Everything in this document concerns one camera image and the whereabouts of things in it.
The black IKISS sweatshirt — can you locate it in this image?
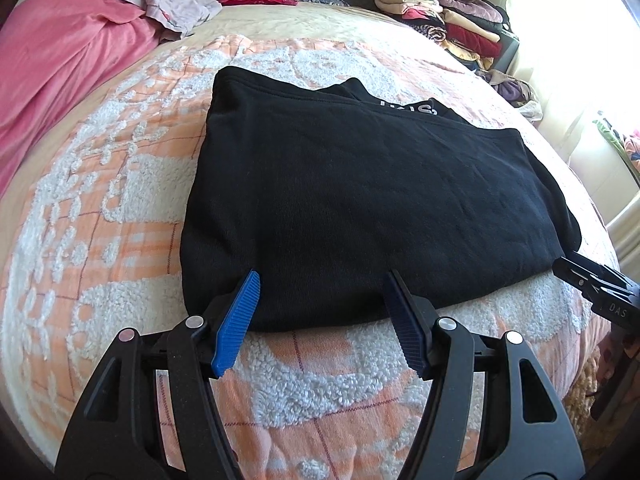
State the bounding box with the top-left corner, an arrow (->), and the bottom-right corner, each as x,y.
180,67 -> 582,332

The floral basket of clothes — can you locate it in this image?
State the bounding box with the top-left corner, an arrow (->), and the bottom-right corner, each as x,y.
475,70 -> 544,124

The stack of folded clothes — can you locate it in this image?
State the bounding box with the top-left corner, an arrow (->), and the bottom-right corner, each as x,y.
373,0 -> 515,72

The white curtain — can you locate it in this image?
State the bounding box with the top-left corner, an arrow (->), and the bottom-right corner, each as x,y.
506,0 -> 639,170

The dark bedside cabinet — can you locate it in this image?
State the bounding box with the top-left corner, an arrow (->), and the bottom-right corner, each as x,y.
492,32 -> 520,73

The pink blanket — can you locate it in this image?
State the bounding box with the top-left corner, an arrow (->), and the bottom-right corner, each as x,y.
1,0 -> 162,190

